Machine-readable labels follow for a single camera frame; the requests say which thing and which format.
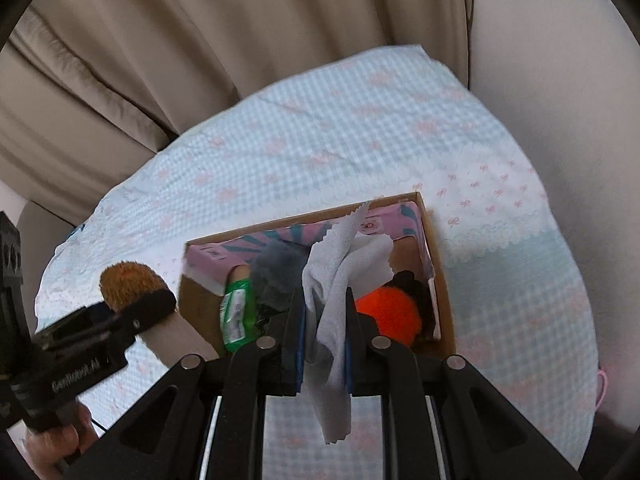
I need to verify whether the green wipes packet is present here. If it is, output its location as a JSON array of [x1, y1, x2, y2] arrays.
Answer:
[[220, 264, 260, 353]]

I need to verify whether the orange pompom plush toy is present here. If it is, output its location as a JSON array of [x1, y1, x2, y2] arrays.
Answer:
[[356, 286, 422, 347]]

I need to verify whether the grey fluffy plush sock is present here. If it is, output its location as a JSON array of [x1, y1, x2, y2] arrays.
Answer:
[[250, 240, 310, 312]]

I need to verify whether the black sock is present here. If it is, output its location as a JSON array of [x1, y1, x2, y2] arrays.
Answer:
[[387, 270, 436, 344]]

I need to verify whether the white grey cloth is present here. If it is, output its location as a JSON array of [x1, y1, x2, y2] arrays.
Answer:
[[302, 203, 394, 444]]

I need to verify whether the left hand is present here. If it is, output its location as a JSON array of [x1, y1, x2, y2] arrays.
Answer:
[[24, 403, 99, 480]]

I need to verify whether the pink patterned cardboard box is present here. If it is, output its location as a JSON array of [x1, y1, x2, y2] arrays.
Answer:
[[178, 193, 454, 362]]

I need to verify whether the beige curtain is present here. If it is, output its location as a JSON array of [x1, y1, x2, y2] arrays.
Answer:
[[1, 0, 473, 223]]

